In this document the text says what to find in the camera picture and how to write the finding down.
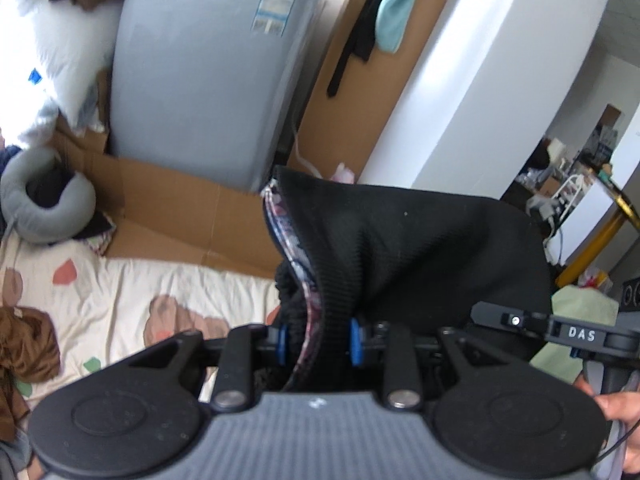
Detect upright cardboard sheet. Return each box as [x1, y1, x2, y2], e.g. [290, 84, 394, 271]
[295, 0, 467, 184]

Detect grey neck pillow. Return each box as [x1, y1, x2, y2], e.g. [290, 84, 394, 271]
[0, 146, 97, 245]

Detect brown garment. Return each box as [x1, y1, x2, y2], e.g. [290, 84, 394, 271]
[0, 305, 62, 433]

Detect black cable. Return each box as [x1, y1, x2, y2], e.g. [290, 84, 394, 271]
[595, 417, 640, 463]

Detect dark cloth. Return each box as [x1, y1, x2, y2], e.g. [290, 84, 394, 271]
[25, 165, 78, 206]

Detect person's right hand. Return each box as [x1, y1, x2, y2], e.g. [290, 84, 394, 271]
[574, 377, 640, 425]

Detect black shorts with patterned panels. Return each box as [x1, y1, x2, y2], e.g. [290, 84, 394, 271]
[260, 164, 555, 395]

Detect light green cloth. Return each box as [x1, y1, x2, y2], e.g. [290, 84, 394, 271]
[530, 284, 622, 373]

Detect yellow metal pole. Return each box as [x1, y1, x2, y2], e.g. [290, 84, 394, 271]
[554, 180, 640, 286]

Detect flattened cardboard box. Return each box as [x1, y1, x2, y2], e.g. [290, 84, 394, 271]
[50, 115, 285, 281]

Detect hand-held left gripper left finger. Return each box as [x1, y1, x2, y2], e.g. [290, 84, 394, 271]
[129, 322, 288, 413]

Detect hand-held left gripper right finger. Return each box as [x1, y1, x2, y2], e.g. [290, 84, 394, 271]
[349, 317, 506, 411]

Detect black speaker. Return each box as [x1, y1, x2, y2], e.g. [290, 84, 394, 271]
[620, 277, 640, 313]

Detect cream bear print bed sheet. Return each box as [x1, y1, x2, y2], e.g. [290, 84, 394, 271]
[0, 232, 282, 406]

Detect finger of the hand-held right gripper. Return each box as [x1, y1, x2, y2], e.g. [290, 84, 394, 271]
[470, 301, 553, 336]

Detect white pillow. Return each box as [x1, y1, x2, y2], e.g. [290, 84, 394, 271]
[0, 0, 126, 150]

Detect black hanging strap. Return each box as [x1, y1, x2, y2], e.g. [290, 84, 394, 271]
[326, 0, 402, 101]

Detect floral patterned cloth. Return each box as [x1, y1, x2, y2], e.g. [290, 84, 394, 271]
[80, 210, 117, 257]

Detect teal towel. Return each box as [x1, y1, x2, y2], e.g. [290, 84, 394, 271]
[375, 0, 449, 54]

